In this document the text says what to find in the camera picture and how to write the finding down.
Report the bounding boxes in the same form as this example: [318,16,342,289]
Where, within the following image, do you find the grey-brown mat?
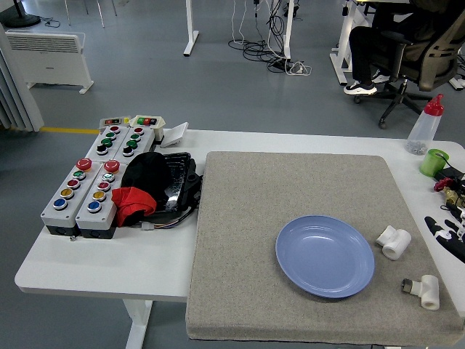
[185,151,465,342]

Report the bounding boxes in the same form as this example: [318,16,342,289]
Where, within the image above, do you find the white desk leg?
[267,0,295,61]
[182,0,200,57]

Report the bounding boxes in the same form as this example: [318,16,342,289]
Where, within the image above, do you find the black floor cables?
[227,0,291,73]

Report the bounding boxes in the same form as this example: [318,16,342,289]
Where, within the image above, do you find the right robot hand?
[424,212,465,263]

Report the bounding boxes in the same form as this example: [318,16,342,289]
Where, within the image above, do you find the clear squeeze bottle red cap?
[405,93,445,156]

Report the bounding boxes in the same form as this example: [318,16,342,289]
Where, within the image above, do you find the white power strip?
[286,60,312,76]

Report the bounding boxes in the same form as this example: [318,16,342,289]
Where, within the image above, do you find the black plastic tray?
[145,151,204,221]

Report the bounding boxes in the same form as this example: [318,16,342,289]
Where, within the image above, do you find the black office chair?
[354,10,465,130]

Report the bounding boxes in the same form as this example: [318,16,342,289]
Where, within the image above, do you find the white desk frame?
[329,0,375,87]

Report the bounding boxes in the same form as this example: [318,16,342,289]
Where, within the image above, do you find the green cup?
[419,148,450,178]

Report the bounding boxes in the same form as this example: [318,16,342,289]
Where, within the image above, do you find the white table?
[14,129,465,349]

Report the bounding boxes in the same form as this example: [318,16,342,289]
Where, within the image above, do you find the plain white pipe tee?
[375,225,413,261]

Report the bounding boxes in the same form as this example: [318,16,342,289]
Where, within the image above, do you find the wire bundle white connector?
[139,206,199,232]

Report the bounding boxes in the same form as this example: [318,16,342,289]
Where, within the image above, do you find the white wall switch panel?
[159,122,190,148]

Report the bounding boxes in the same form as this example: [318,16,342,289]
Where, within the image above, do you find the cream switch box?
[129,115,166,146]

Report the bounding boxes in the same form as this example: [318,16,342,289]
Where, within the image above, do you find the black cloth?
[121,151,175,204]

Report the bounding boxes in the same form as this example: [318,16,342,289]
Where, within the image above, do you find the grey four-button control box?
[85,125,130,161]
[113,126,155,161]

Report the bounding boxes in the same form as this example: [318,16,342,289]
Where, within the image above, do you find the metal chair legs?
[64,0,118,28]

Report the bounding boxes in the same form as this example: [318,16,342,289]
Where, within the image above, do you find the black power adapter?
[434,166,465,182]

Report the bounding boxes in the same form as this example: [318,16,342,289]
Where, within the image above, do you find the blue plate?
[275,214,376,300]

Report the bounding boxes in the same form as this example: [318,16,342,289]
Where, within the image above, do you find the red cloth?
[110,186,158,227]

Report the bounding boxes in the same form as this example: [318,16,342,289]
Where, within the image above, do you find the black fan base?
[0,0,41,28]

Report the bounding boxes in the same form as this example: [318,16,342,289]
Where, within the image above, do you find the white pipe tee metal thread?
[401,274,440,311]

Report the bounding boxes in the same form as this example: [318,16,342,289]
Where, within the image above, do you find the person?
[343,0,465,96]

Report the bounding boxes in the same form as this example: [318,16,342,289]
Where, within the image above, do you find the white panel heater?
[5,30,94,95]

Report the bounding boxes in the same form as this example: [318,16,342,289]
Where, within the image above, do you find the grey five-button control box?
[75,159,130,240]
[39,159,102,236]

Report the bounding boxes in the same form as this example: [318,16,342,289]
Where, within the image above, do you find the brass valve red handle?
[434,179,465,212]

